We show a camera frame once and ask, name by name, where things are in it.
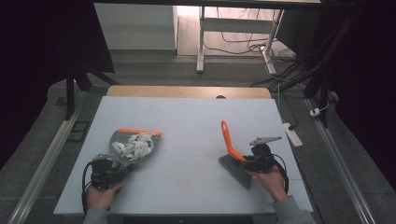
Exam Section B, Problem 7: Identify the white desk frame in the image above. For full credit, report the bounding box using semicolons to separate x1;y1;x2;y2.
195;6;285;76

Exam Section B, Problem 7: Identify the pile of white paper scraps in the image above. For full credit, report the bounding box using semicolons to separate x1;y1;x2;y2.
111;133;156;162

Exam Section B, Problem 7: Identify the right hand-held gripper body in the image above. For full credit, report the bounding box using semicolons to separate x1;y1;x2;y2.
247;135;283;175

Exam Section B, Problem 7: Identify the white cabinet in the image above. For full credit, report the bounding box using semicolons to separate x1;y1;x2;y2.
93;3;178;51

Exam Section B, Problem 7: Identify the aluminium rail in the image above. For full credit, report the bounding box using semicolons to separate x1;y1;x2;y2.
304;97;377;224
7;105;82;224

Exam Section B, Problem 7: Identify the white power strip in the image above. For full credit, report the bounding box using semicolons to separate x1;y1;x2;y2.
282;122;304;148

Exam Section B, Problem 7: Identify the orange-handled grey brush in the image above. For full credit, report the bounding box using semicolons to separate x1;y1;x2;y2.
218;119;254;190

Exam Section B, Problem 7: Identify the black floor cable bundle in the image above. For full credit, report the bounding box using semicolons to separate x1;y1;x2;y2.
204;7;304;91

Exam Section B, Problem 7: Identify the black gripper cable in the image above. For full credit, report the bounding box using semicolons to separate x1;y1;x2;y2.
271;152;290;194
81;161;94;216

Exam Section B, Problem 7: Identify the black stand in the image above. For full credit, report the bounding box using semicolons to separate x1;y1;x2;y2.
64;55;120;121
303;15;354;129

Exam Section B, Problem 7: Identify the black rectangular frame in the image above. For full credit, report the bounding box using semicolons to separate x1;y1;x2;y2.
66;120;92;144

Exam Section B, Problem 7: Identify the wooden table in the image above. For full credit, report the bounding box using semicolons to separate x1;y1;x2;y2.
106;85;273;100

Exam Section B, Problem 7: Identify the grey dustpan with orange edge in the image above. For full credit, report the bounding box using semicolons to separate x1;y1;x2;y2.
108;127;163;172

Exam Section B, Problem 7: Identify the person's right hand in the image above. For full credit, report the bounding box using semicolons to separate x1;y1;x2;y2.
248;164;290;203

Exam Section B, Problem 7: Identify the person's left hand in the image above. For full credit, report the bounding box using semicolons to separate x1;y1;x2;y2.
85;180;126;211

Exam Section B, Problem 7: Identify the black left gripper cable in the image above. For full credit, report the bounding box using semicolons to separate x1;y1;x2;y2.
81;161;94;216

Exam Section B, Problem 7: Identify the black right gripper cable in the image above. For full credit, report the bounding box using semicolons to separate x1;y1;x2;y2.
271;152;290;194

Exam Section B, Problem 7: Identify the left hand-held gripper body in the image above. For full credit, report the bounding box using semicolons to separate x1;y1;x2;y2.
89;153;125;189

